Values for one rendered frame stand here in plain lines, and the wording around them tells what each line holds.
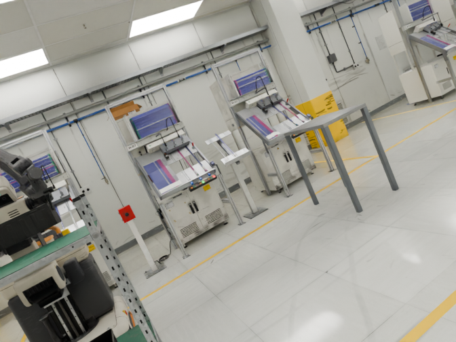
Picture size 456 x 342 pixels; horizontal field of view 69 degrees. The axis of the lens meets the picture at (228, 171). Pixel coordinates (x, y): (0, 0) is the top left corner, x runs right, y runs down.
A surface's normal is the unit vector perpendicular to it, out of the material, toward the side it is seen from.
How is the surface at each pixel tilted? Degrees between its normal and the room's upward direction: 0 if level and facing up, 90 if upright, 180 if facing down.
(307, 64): 90
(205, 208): 90
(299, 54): 90
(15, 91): 90
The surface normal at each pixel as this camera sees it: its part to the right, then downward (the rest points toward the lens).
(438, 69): 0.36, -0.04
